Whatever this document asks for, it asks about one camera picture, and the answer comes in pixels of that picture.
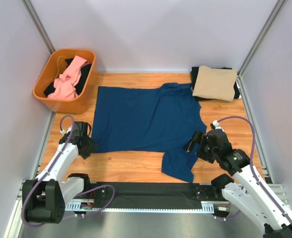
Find orange plastic laundry basket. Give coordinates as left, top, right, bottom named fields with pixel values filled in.
left=33, top=49, right=98, bottom=114

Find folded beige t shirt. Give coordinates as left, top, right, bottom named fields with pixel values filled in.
left=192, top=65, right=237, bottom=102

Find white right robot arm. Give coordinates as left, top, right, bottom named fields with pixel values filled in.
left=183, top=128, right=292, bottom=238

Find right aluminium corner post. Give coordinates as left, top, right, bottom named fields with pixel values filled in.
left=237, top=0, right=287, bottom=75

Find black garment in basket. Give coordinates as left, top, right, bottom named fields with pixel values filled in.
left=44, top=57, right=92, bottom=97

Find pink t shirt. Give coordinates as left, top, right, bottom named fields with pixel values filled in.
left=47, top=56, right=89, bottom=100

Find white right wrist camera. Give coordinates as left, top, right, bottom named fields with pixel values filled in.
left=210, top=120, right=224, bottom=130

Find left aluminium corner post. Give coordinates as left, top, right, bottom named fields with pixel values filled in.
left=21, top=0, right=56, bottom=54

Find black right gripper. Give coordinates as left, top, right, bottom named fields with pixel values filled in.
left=181, top=131, right=218, bottom=164

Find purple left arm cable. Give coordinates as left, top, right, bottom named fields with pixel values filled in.
left=21, top=115, right=116, bottom=228

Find aluminium corner post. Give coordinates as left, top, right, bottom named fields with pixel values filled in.
left=21, top=0, right=56, bottom=54
left=237, top=0, right=287, bottom=75

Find aluminium front rail frame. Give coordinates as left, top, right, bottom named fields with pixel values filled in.
left=21, top=175, right=232, bottom=224

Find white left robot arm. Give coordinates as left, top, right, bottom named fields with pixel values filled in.
left=21, top=121, right=97, bottom=226

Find blue printed t shirt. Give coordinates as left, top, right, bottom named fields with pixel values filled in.
left=92, top=83, right=207, bottom=183

